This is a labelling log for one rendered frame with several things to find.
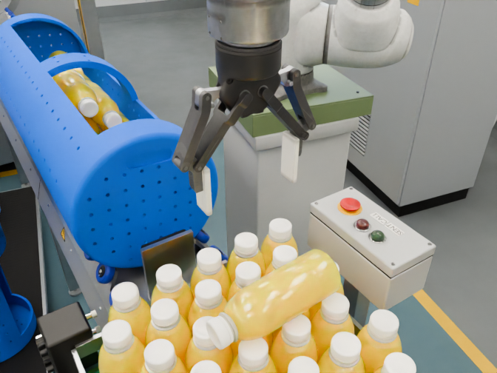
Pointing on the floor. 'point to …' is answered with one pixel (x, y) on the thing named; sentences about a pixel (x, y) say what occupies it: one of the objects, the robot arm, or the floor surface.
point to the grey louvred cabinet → (429, 107)
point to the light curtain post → (91, 27)
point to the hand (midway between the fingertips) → (248, 186)
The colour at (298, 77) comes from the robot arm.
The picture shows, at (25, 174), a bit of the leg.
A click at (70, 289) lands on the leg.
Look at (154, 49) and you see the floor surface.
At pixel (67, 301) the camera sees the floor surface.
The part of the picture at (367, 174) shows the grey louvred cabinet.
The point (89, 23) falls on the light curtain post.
